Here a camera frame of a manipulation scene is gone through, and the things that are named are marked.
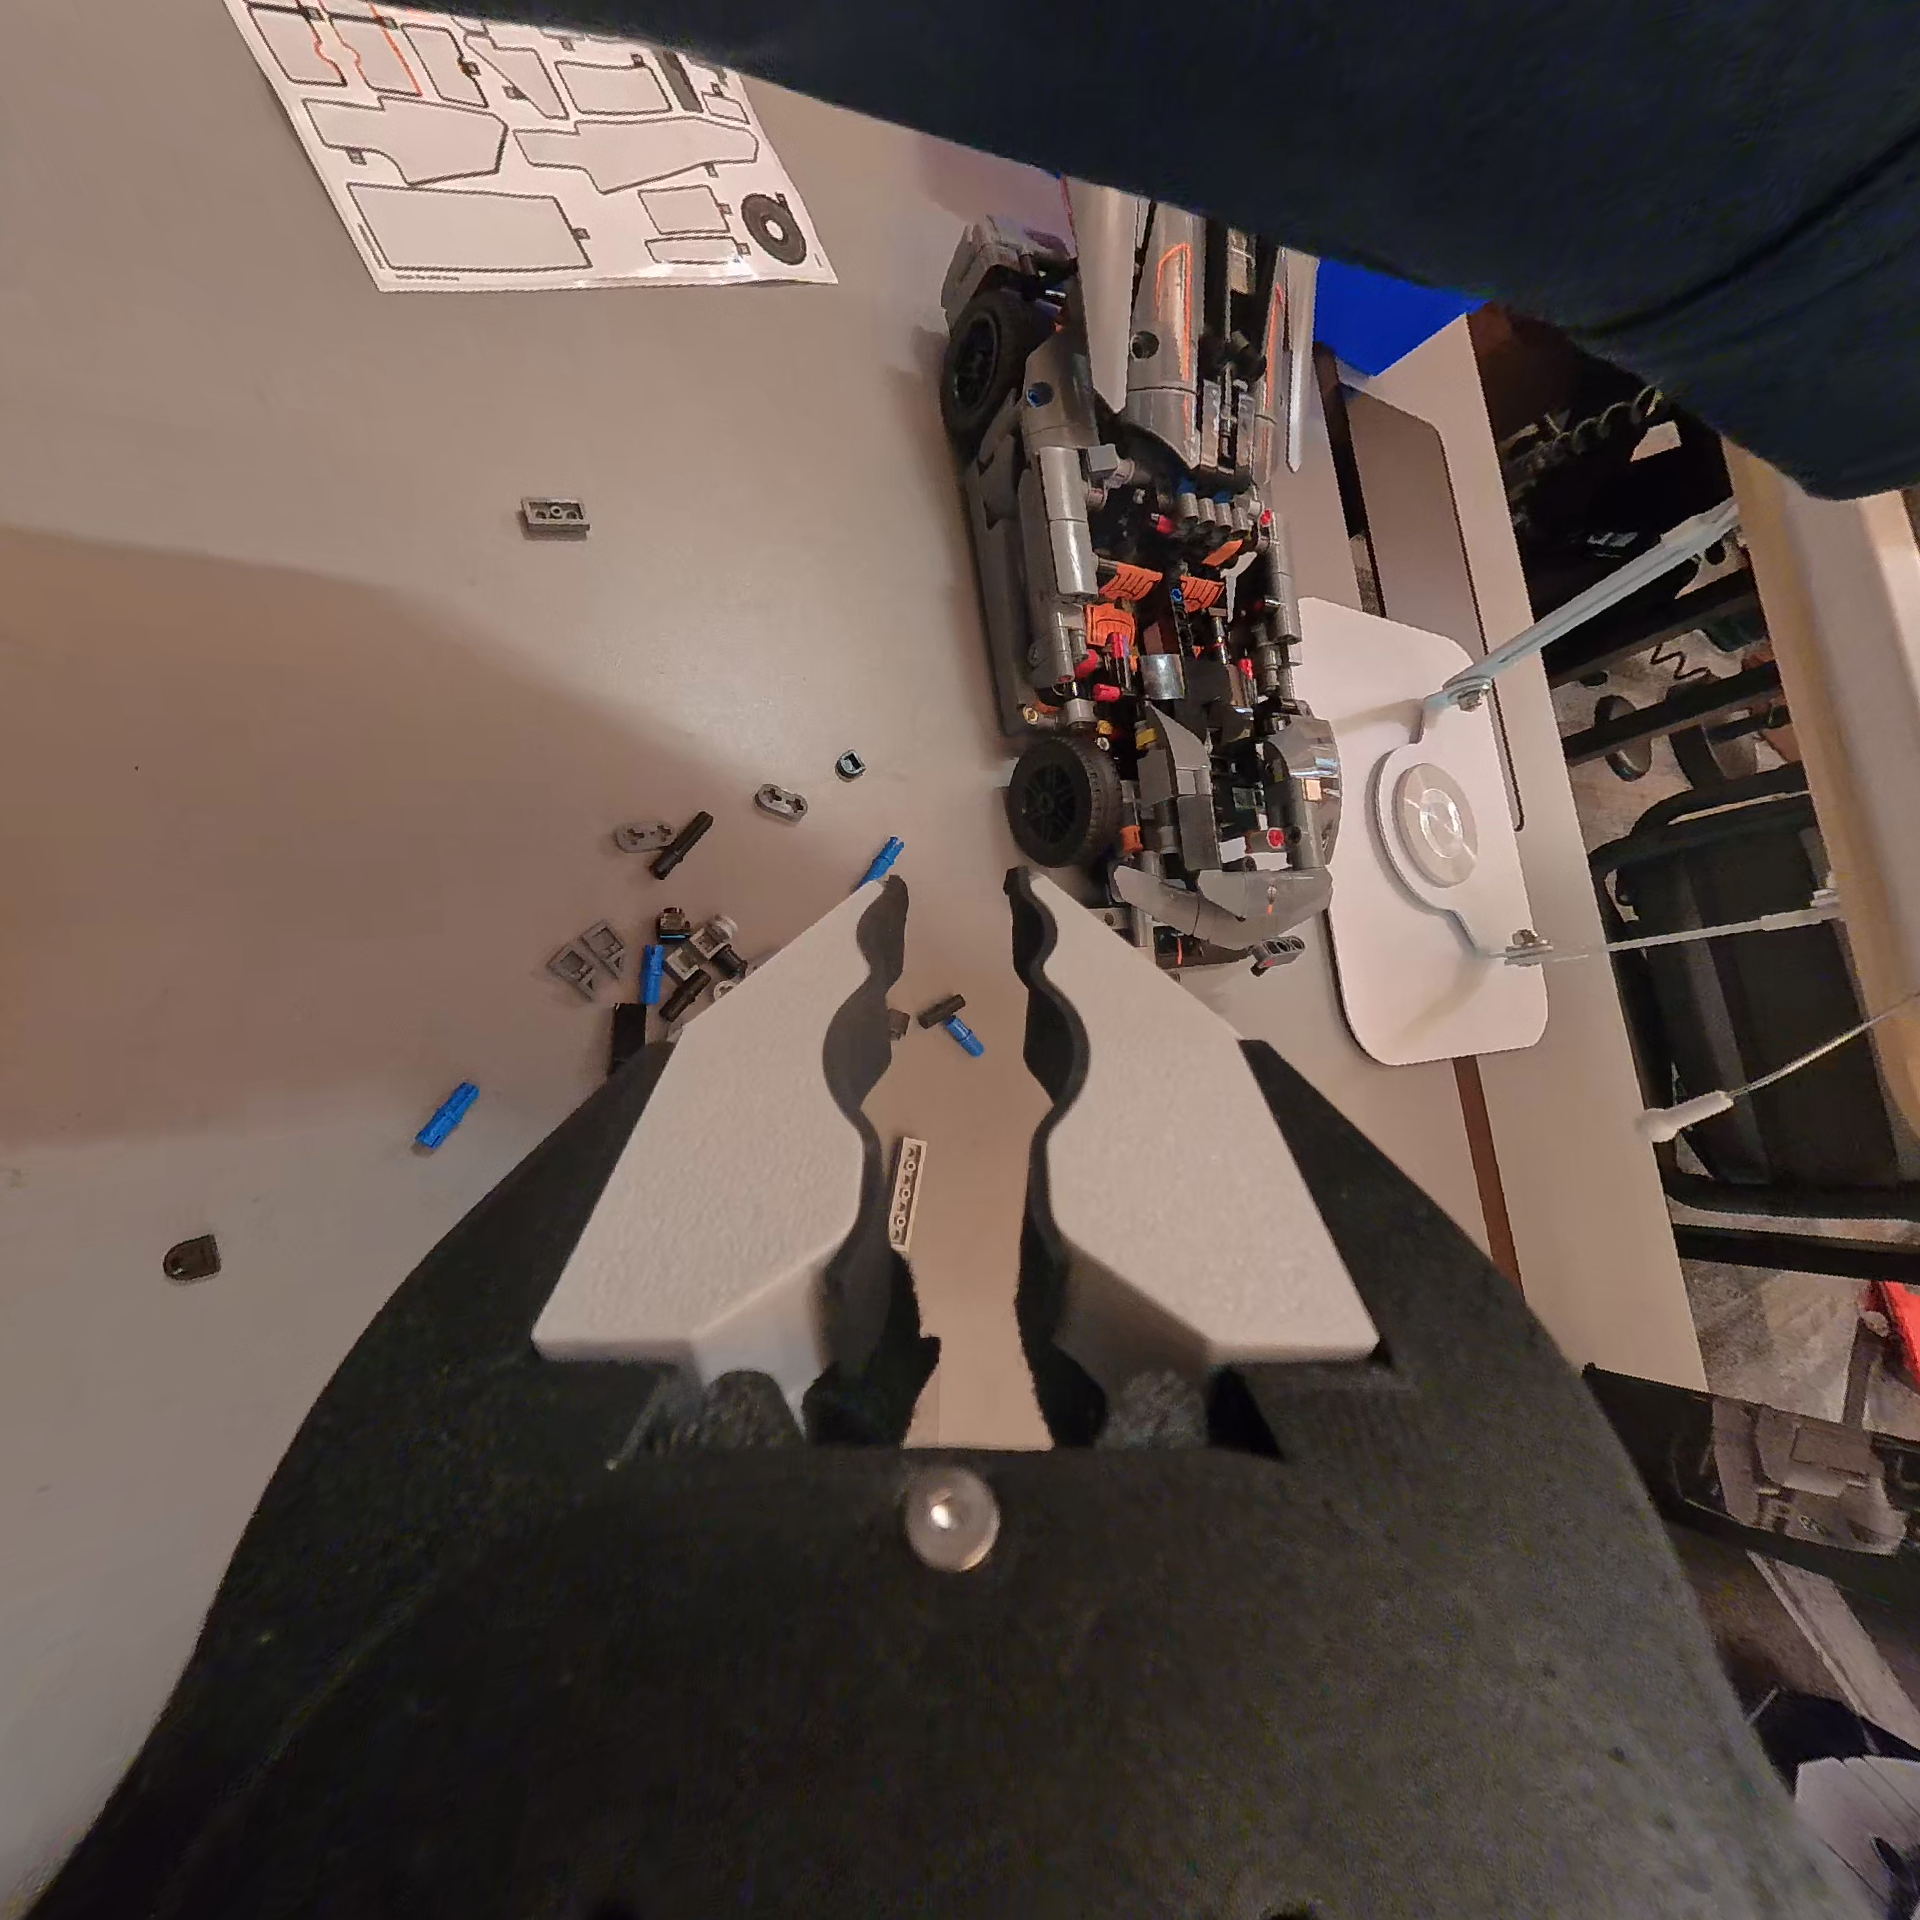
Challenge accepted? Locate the printed sticker sheet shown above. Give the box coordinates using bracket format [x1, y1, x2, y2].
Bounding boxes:
[224, 0, 840, 294]

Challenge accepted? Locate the white adjustable stand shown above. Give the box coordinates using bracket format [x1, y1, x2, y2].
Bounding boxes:
[1296, 495, 1920, 1150]

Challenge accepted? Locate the person's left forearm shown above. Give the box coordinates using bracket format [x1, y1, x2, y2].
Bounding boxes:
[599, 0, 1920, 504]

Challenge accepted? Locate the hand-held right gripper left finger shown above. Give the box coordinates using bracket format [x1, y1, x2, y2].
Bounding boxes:
[529, 874, 941, 1451]

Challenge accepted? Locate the grey lego car model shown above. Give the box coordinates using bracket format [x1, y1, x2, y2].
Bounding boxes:
[938, 181, 1344, 975]

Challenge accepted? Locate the blue storage bin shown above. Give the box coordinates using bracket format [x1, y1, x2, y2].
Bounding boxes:
[1312, 256, 1489, 376]

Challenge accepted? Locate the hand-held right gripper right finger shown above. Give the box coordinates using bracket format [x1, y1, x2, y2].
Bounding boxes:
[1001, 863, 1384, 1451]

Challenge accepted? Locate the black lego set box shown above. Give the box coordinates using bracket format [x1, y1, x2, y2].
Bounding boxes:
[1591, 1365, 1920, 1568]

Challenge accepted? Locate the pile of small lego pieces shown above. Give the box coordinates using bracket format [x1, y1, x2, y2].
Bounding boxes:
[547, 746, 989, 1075]

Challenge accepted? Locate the black office chair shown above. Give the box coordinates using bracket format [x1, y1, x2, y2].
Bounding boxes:
[1559, 779, 1920, 1277]

